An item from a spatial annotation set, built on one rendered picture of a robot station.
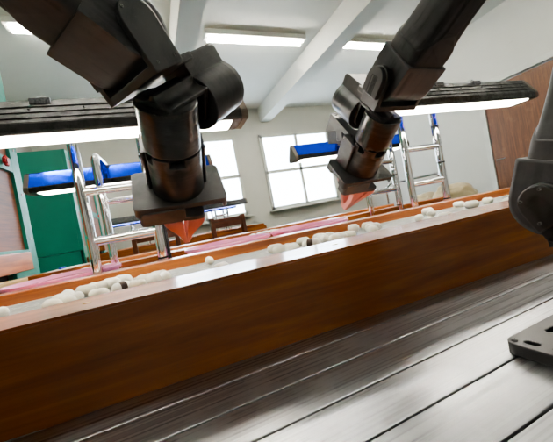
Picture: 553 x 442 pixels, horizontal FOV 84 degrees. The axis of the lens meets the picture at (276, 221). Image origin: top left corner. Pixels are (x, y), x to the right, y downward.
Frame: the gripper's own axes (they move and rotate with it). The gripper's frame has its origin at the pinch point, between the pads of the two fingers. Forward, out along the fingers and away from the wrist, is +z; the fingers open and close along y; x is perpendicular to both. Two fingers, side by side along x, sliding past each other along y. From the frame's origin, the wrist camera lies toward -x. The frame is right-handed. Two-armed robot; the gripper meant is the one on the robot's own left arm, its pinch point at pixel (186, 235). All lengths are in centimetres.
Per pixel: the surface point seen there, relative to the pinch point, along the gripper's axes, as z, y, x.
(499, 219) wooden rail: -3.2, -46.7, 11.1
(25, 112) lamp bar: -2.4, 22.3, -32.7
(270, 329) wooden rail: 0.3, -7.0, 16.0
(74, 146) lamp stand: 11.9, 19.9, -43.2
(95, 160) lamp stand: 28, 21, -61
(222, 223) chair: 201, -45, -180
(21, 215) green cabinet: 73, 62, -90
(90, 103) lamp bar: -2.6, 12.1, -34.4
